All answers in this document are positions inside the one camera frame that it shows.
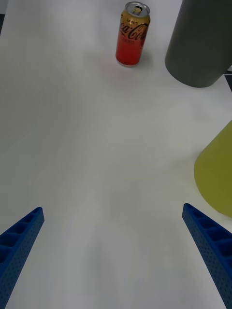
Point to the yellow and red drink can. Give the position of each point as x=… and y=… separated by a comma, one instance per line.
x=129, y=46

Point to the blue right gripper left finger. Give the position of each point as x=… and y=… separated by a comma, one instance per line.
x=23, y=236

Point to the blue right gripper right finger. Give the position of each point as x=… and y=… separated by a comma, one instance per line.
x=212, y=241

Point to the grey plastic bin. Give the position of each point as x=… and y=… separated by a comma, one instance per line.
x=200, y=48

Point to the yellow-green plastic bin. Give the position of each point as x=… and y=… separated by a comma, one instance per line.
x=217, y=173

